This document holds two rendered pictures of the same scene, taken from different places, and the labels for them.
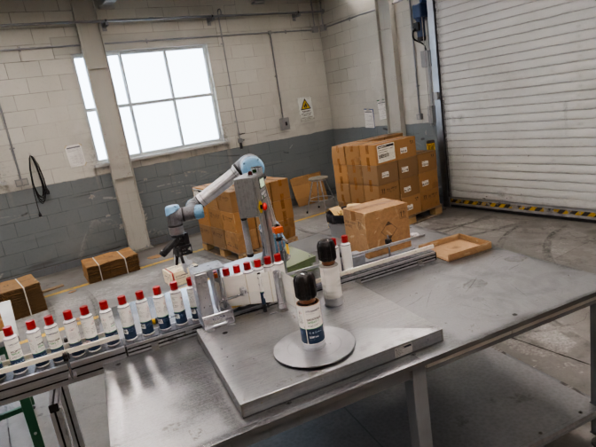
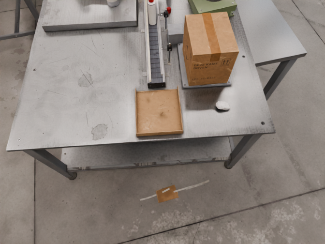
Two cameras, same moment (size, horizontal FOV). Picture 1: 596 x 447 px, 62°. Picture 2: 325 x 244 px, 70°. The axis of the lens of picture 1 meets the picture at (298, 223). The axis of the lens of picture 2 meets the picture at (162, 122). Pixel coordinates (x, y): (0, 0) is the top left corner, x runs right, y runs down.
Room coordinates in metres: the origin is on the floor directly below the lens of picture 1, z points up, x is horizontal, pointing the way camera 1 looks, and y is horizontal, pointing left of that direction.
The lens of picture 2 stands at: (2.92, -1.48, 2.03)
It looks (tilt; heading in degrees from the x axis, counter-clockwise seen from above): 63 degrees down; 110
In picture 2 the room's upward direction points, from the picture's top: 2 degrees counter-clockwise
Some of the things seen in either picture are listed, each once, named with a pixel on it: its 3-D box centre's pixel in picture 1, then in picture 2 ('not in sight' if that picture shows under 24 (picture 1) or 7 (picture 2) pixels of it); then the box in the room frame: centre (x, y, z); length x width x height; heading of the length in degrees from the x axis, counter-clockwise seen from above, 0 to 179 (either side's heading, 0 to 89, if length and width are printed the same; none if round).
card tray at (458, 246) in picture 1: (454, 247); (158, 110); (2.68, -0.86, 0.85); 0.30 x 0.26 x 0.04; 111
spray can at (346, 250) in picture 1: (346, 254); (152, 10); (2.43, -0.22, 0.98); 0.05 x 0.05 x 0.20
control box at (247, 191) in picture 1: (251, 194); not in sight; (2.35, 0.20, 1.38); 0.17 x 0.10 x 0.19; 166
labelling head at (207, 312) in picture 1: (211, 294); not in sight; (2.07, 0.43, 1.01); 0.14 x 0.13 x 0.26; 111
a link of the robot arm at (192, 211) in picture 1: (192, 211); not in sight; (2.57, 0.54, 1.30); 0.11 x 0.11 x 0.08; 10
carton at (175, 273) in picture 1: (181, 273); not in sight; (2.53, 0.66, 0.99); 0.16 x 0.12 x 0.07; 121
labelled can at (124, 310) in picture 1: (126, 317); not in sight; (2.02, 0.80, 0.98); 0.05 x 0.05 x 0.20
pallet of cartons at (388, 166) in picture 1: (386, 181); not in sight; (6.58, -1.27, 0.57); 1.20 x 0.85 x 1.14; 124
